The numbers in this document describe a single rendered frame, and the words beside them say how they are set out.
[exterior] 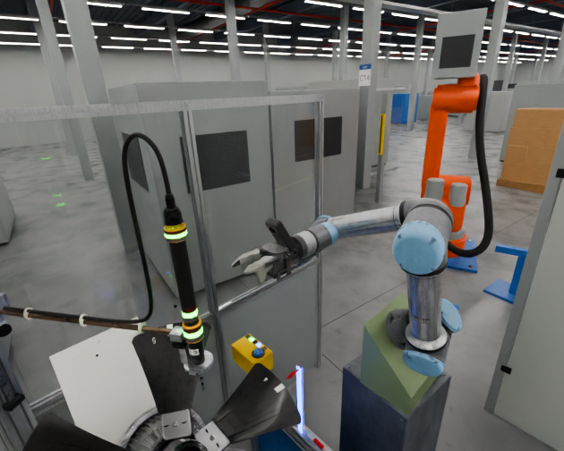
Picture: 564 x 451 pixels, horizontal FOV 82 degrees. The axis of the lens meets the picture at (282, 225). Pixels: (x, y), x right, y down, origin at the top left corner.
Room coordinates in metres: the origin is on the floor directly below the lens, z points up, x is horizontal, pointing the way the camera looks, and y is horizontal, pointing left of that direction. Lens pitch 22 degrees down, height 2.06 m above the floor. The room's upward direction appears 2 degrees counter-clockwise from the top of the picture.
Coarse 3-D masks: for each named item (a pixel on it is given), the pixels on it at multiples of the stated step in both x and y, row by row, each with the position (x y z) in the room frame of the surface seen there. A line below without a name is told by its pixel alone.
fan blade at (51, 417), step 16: (48, 416) 0.50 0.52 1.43; (32, 432) 0.48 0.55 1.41; (48, 432) 0.48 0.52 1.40; (64, 432) 0.49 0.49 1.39; (80, 432) 0.50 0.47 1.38; (32, 448) 0.46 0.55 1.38; (48, 448) 0.47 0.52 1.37; (64, 448) 0.48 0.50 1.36; (80, 448) 0.48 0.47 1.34; (96, 448) 0.49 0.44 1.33; (112, 448) 0.50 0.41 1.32
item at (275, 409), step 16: (256, 368) 0.82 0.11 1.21; (240, 384) 0.77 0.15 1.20; (256, 384) 0.77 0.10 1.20; (272, 384) 0.77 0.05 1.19; (240, 400) 0.71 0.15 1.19; (256, 400) 0.71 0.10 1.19; (272, 400) 0.72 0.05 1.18; (288, 400) 0.73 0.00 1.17; (224, 416) 0.66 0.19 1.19; (240, 416) 0.66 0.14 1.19; (256, 416) 0.66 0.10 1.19; (272, 416) 0.67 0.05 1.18; (288, 416) 0.68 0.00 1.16; (224, 432) 0.62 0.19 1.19; (240, 432) 0.62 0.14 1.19; (256, 432) 0.62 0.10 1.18
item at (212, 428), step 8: (208, 424) 0.65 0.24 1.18; (216, 424) 0.65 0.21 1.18; (200, 432) 0.63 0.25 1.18; (216, 432) 0.62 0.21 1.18; (200, 440) 0.60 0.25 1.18; (208, 440) 0.60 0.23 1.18; (216, 440) 0.60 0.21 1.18; (224, 440) 0.60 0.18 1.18; (208, 448) 0.58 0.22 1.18; (216, 448) 0.58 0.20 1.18
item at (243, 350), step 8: (232, 344) 1.09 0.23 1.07; (240, 344) 1.09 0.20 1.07; (248, 344) 1.09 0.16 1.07; (232, 352) 1.09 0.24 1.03; (240, 352) 1.05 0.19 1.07; (248, 352) 1.04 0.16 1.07; (264, 352) 1.04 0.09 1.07; (240, 360) 1.05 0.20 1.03; (248, 360) 1.00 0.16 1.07; (256, 360) 1.00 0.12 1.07; (264, 360) 1.01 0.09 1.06; (272, 360) 1.04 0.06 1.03; (248, 368) 1.01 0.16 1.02
